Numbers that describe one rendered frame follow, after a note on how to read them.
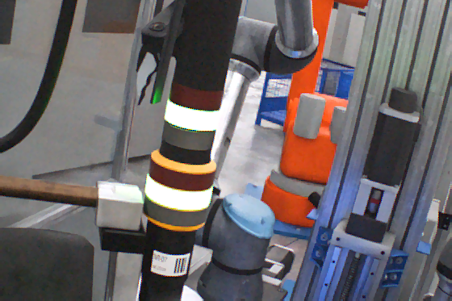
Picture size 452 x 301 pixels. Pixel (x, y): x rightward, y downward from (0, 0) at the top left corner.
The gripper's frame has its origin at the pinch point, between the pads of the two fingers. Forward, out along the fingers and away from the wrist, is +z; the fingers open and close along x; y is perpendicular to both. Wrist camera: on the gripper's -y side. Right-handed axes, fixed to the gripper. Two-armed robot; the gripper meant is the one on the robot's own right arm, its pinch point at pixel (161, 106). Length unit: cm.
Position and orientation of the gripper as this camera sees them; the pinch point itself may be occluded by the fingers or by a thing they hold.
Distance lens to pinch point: 94.7
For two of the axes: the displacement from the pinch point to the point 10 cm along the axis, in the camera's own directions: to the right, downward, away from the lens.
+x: -9.2, -2.6, 2.9
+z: -2.0, 9.5, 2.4
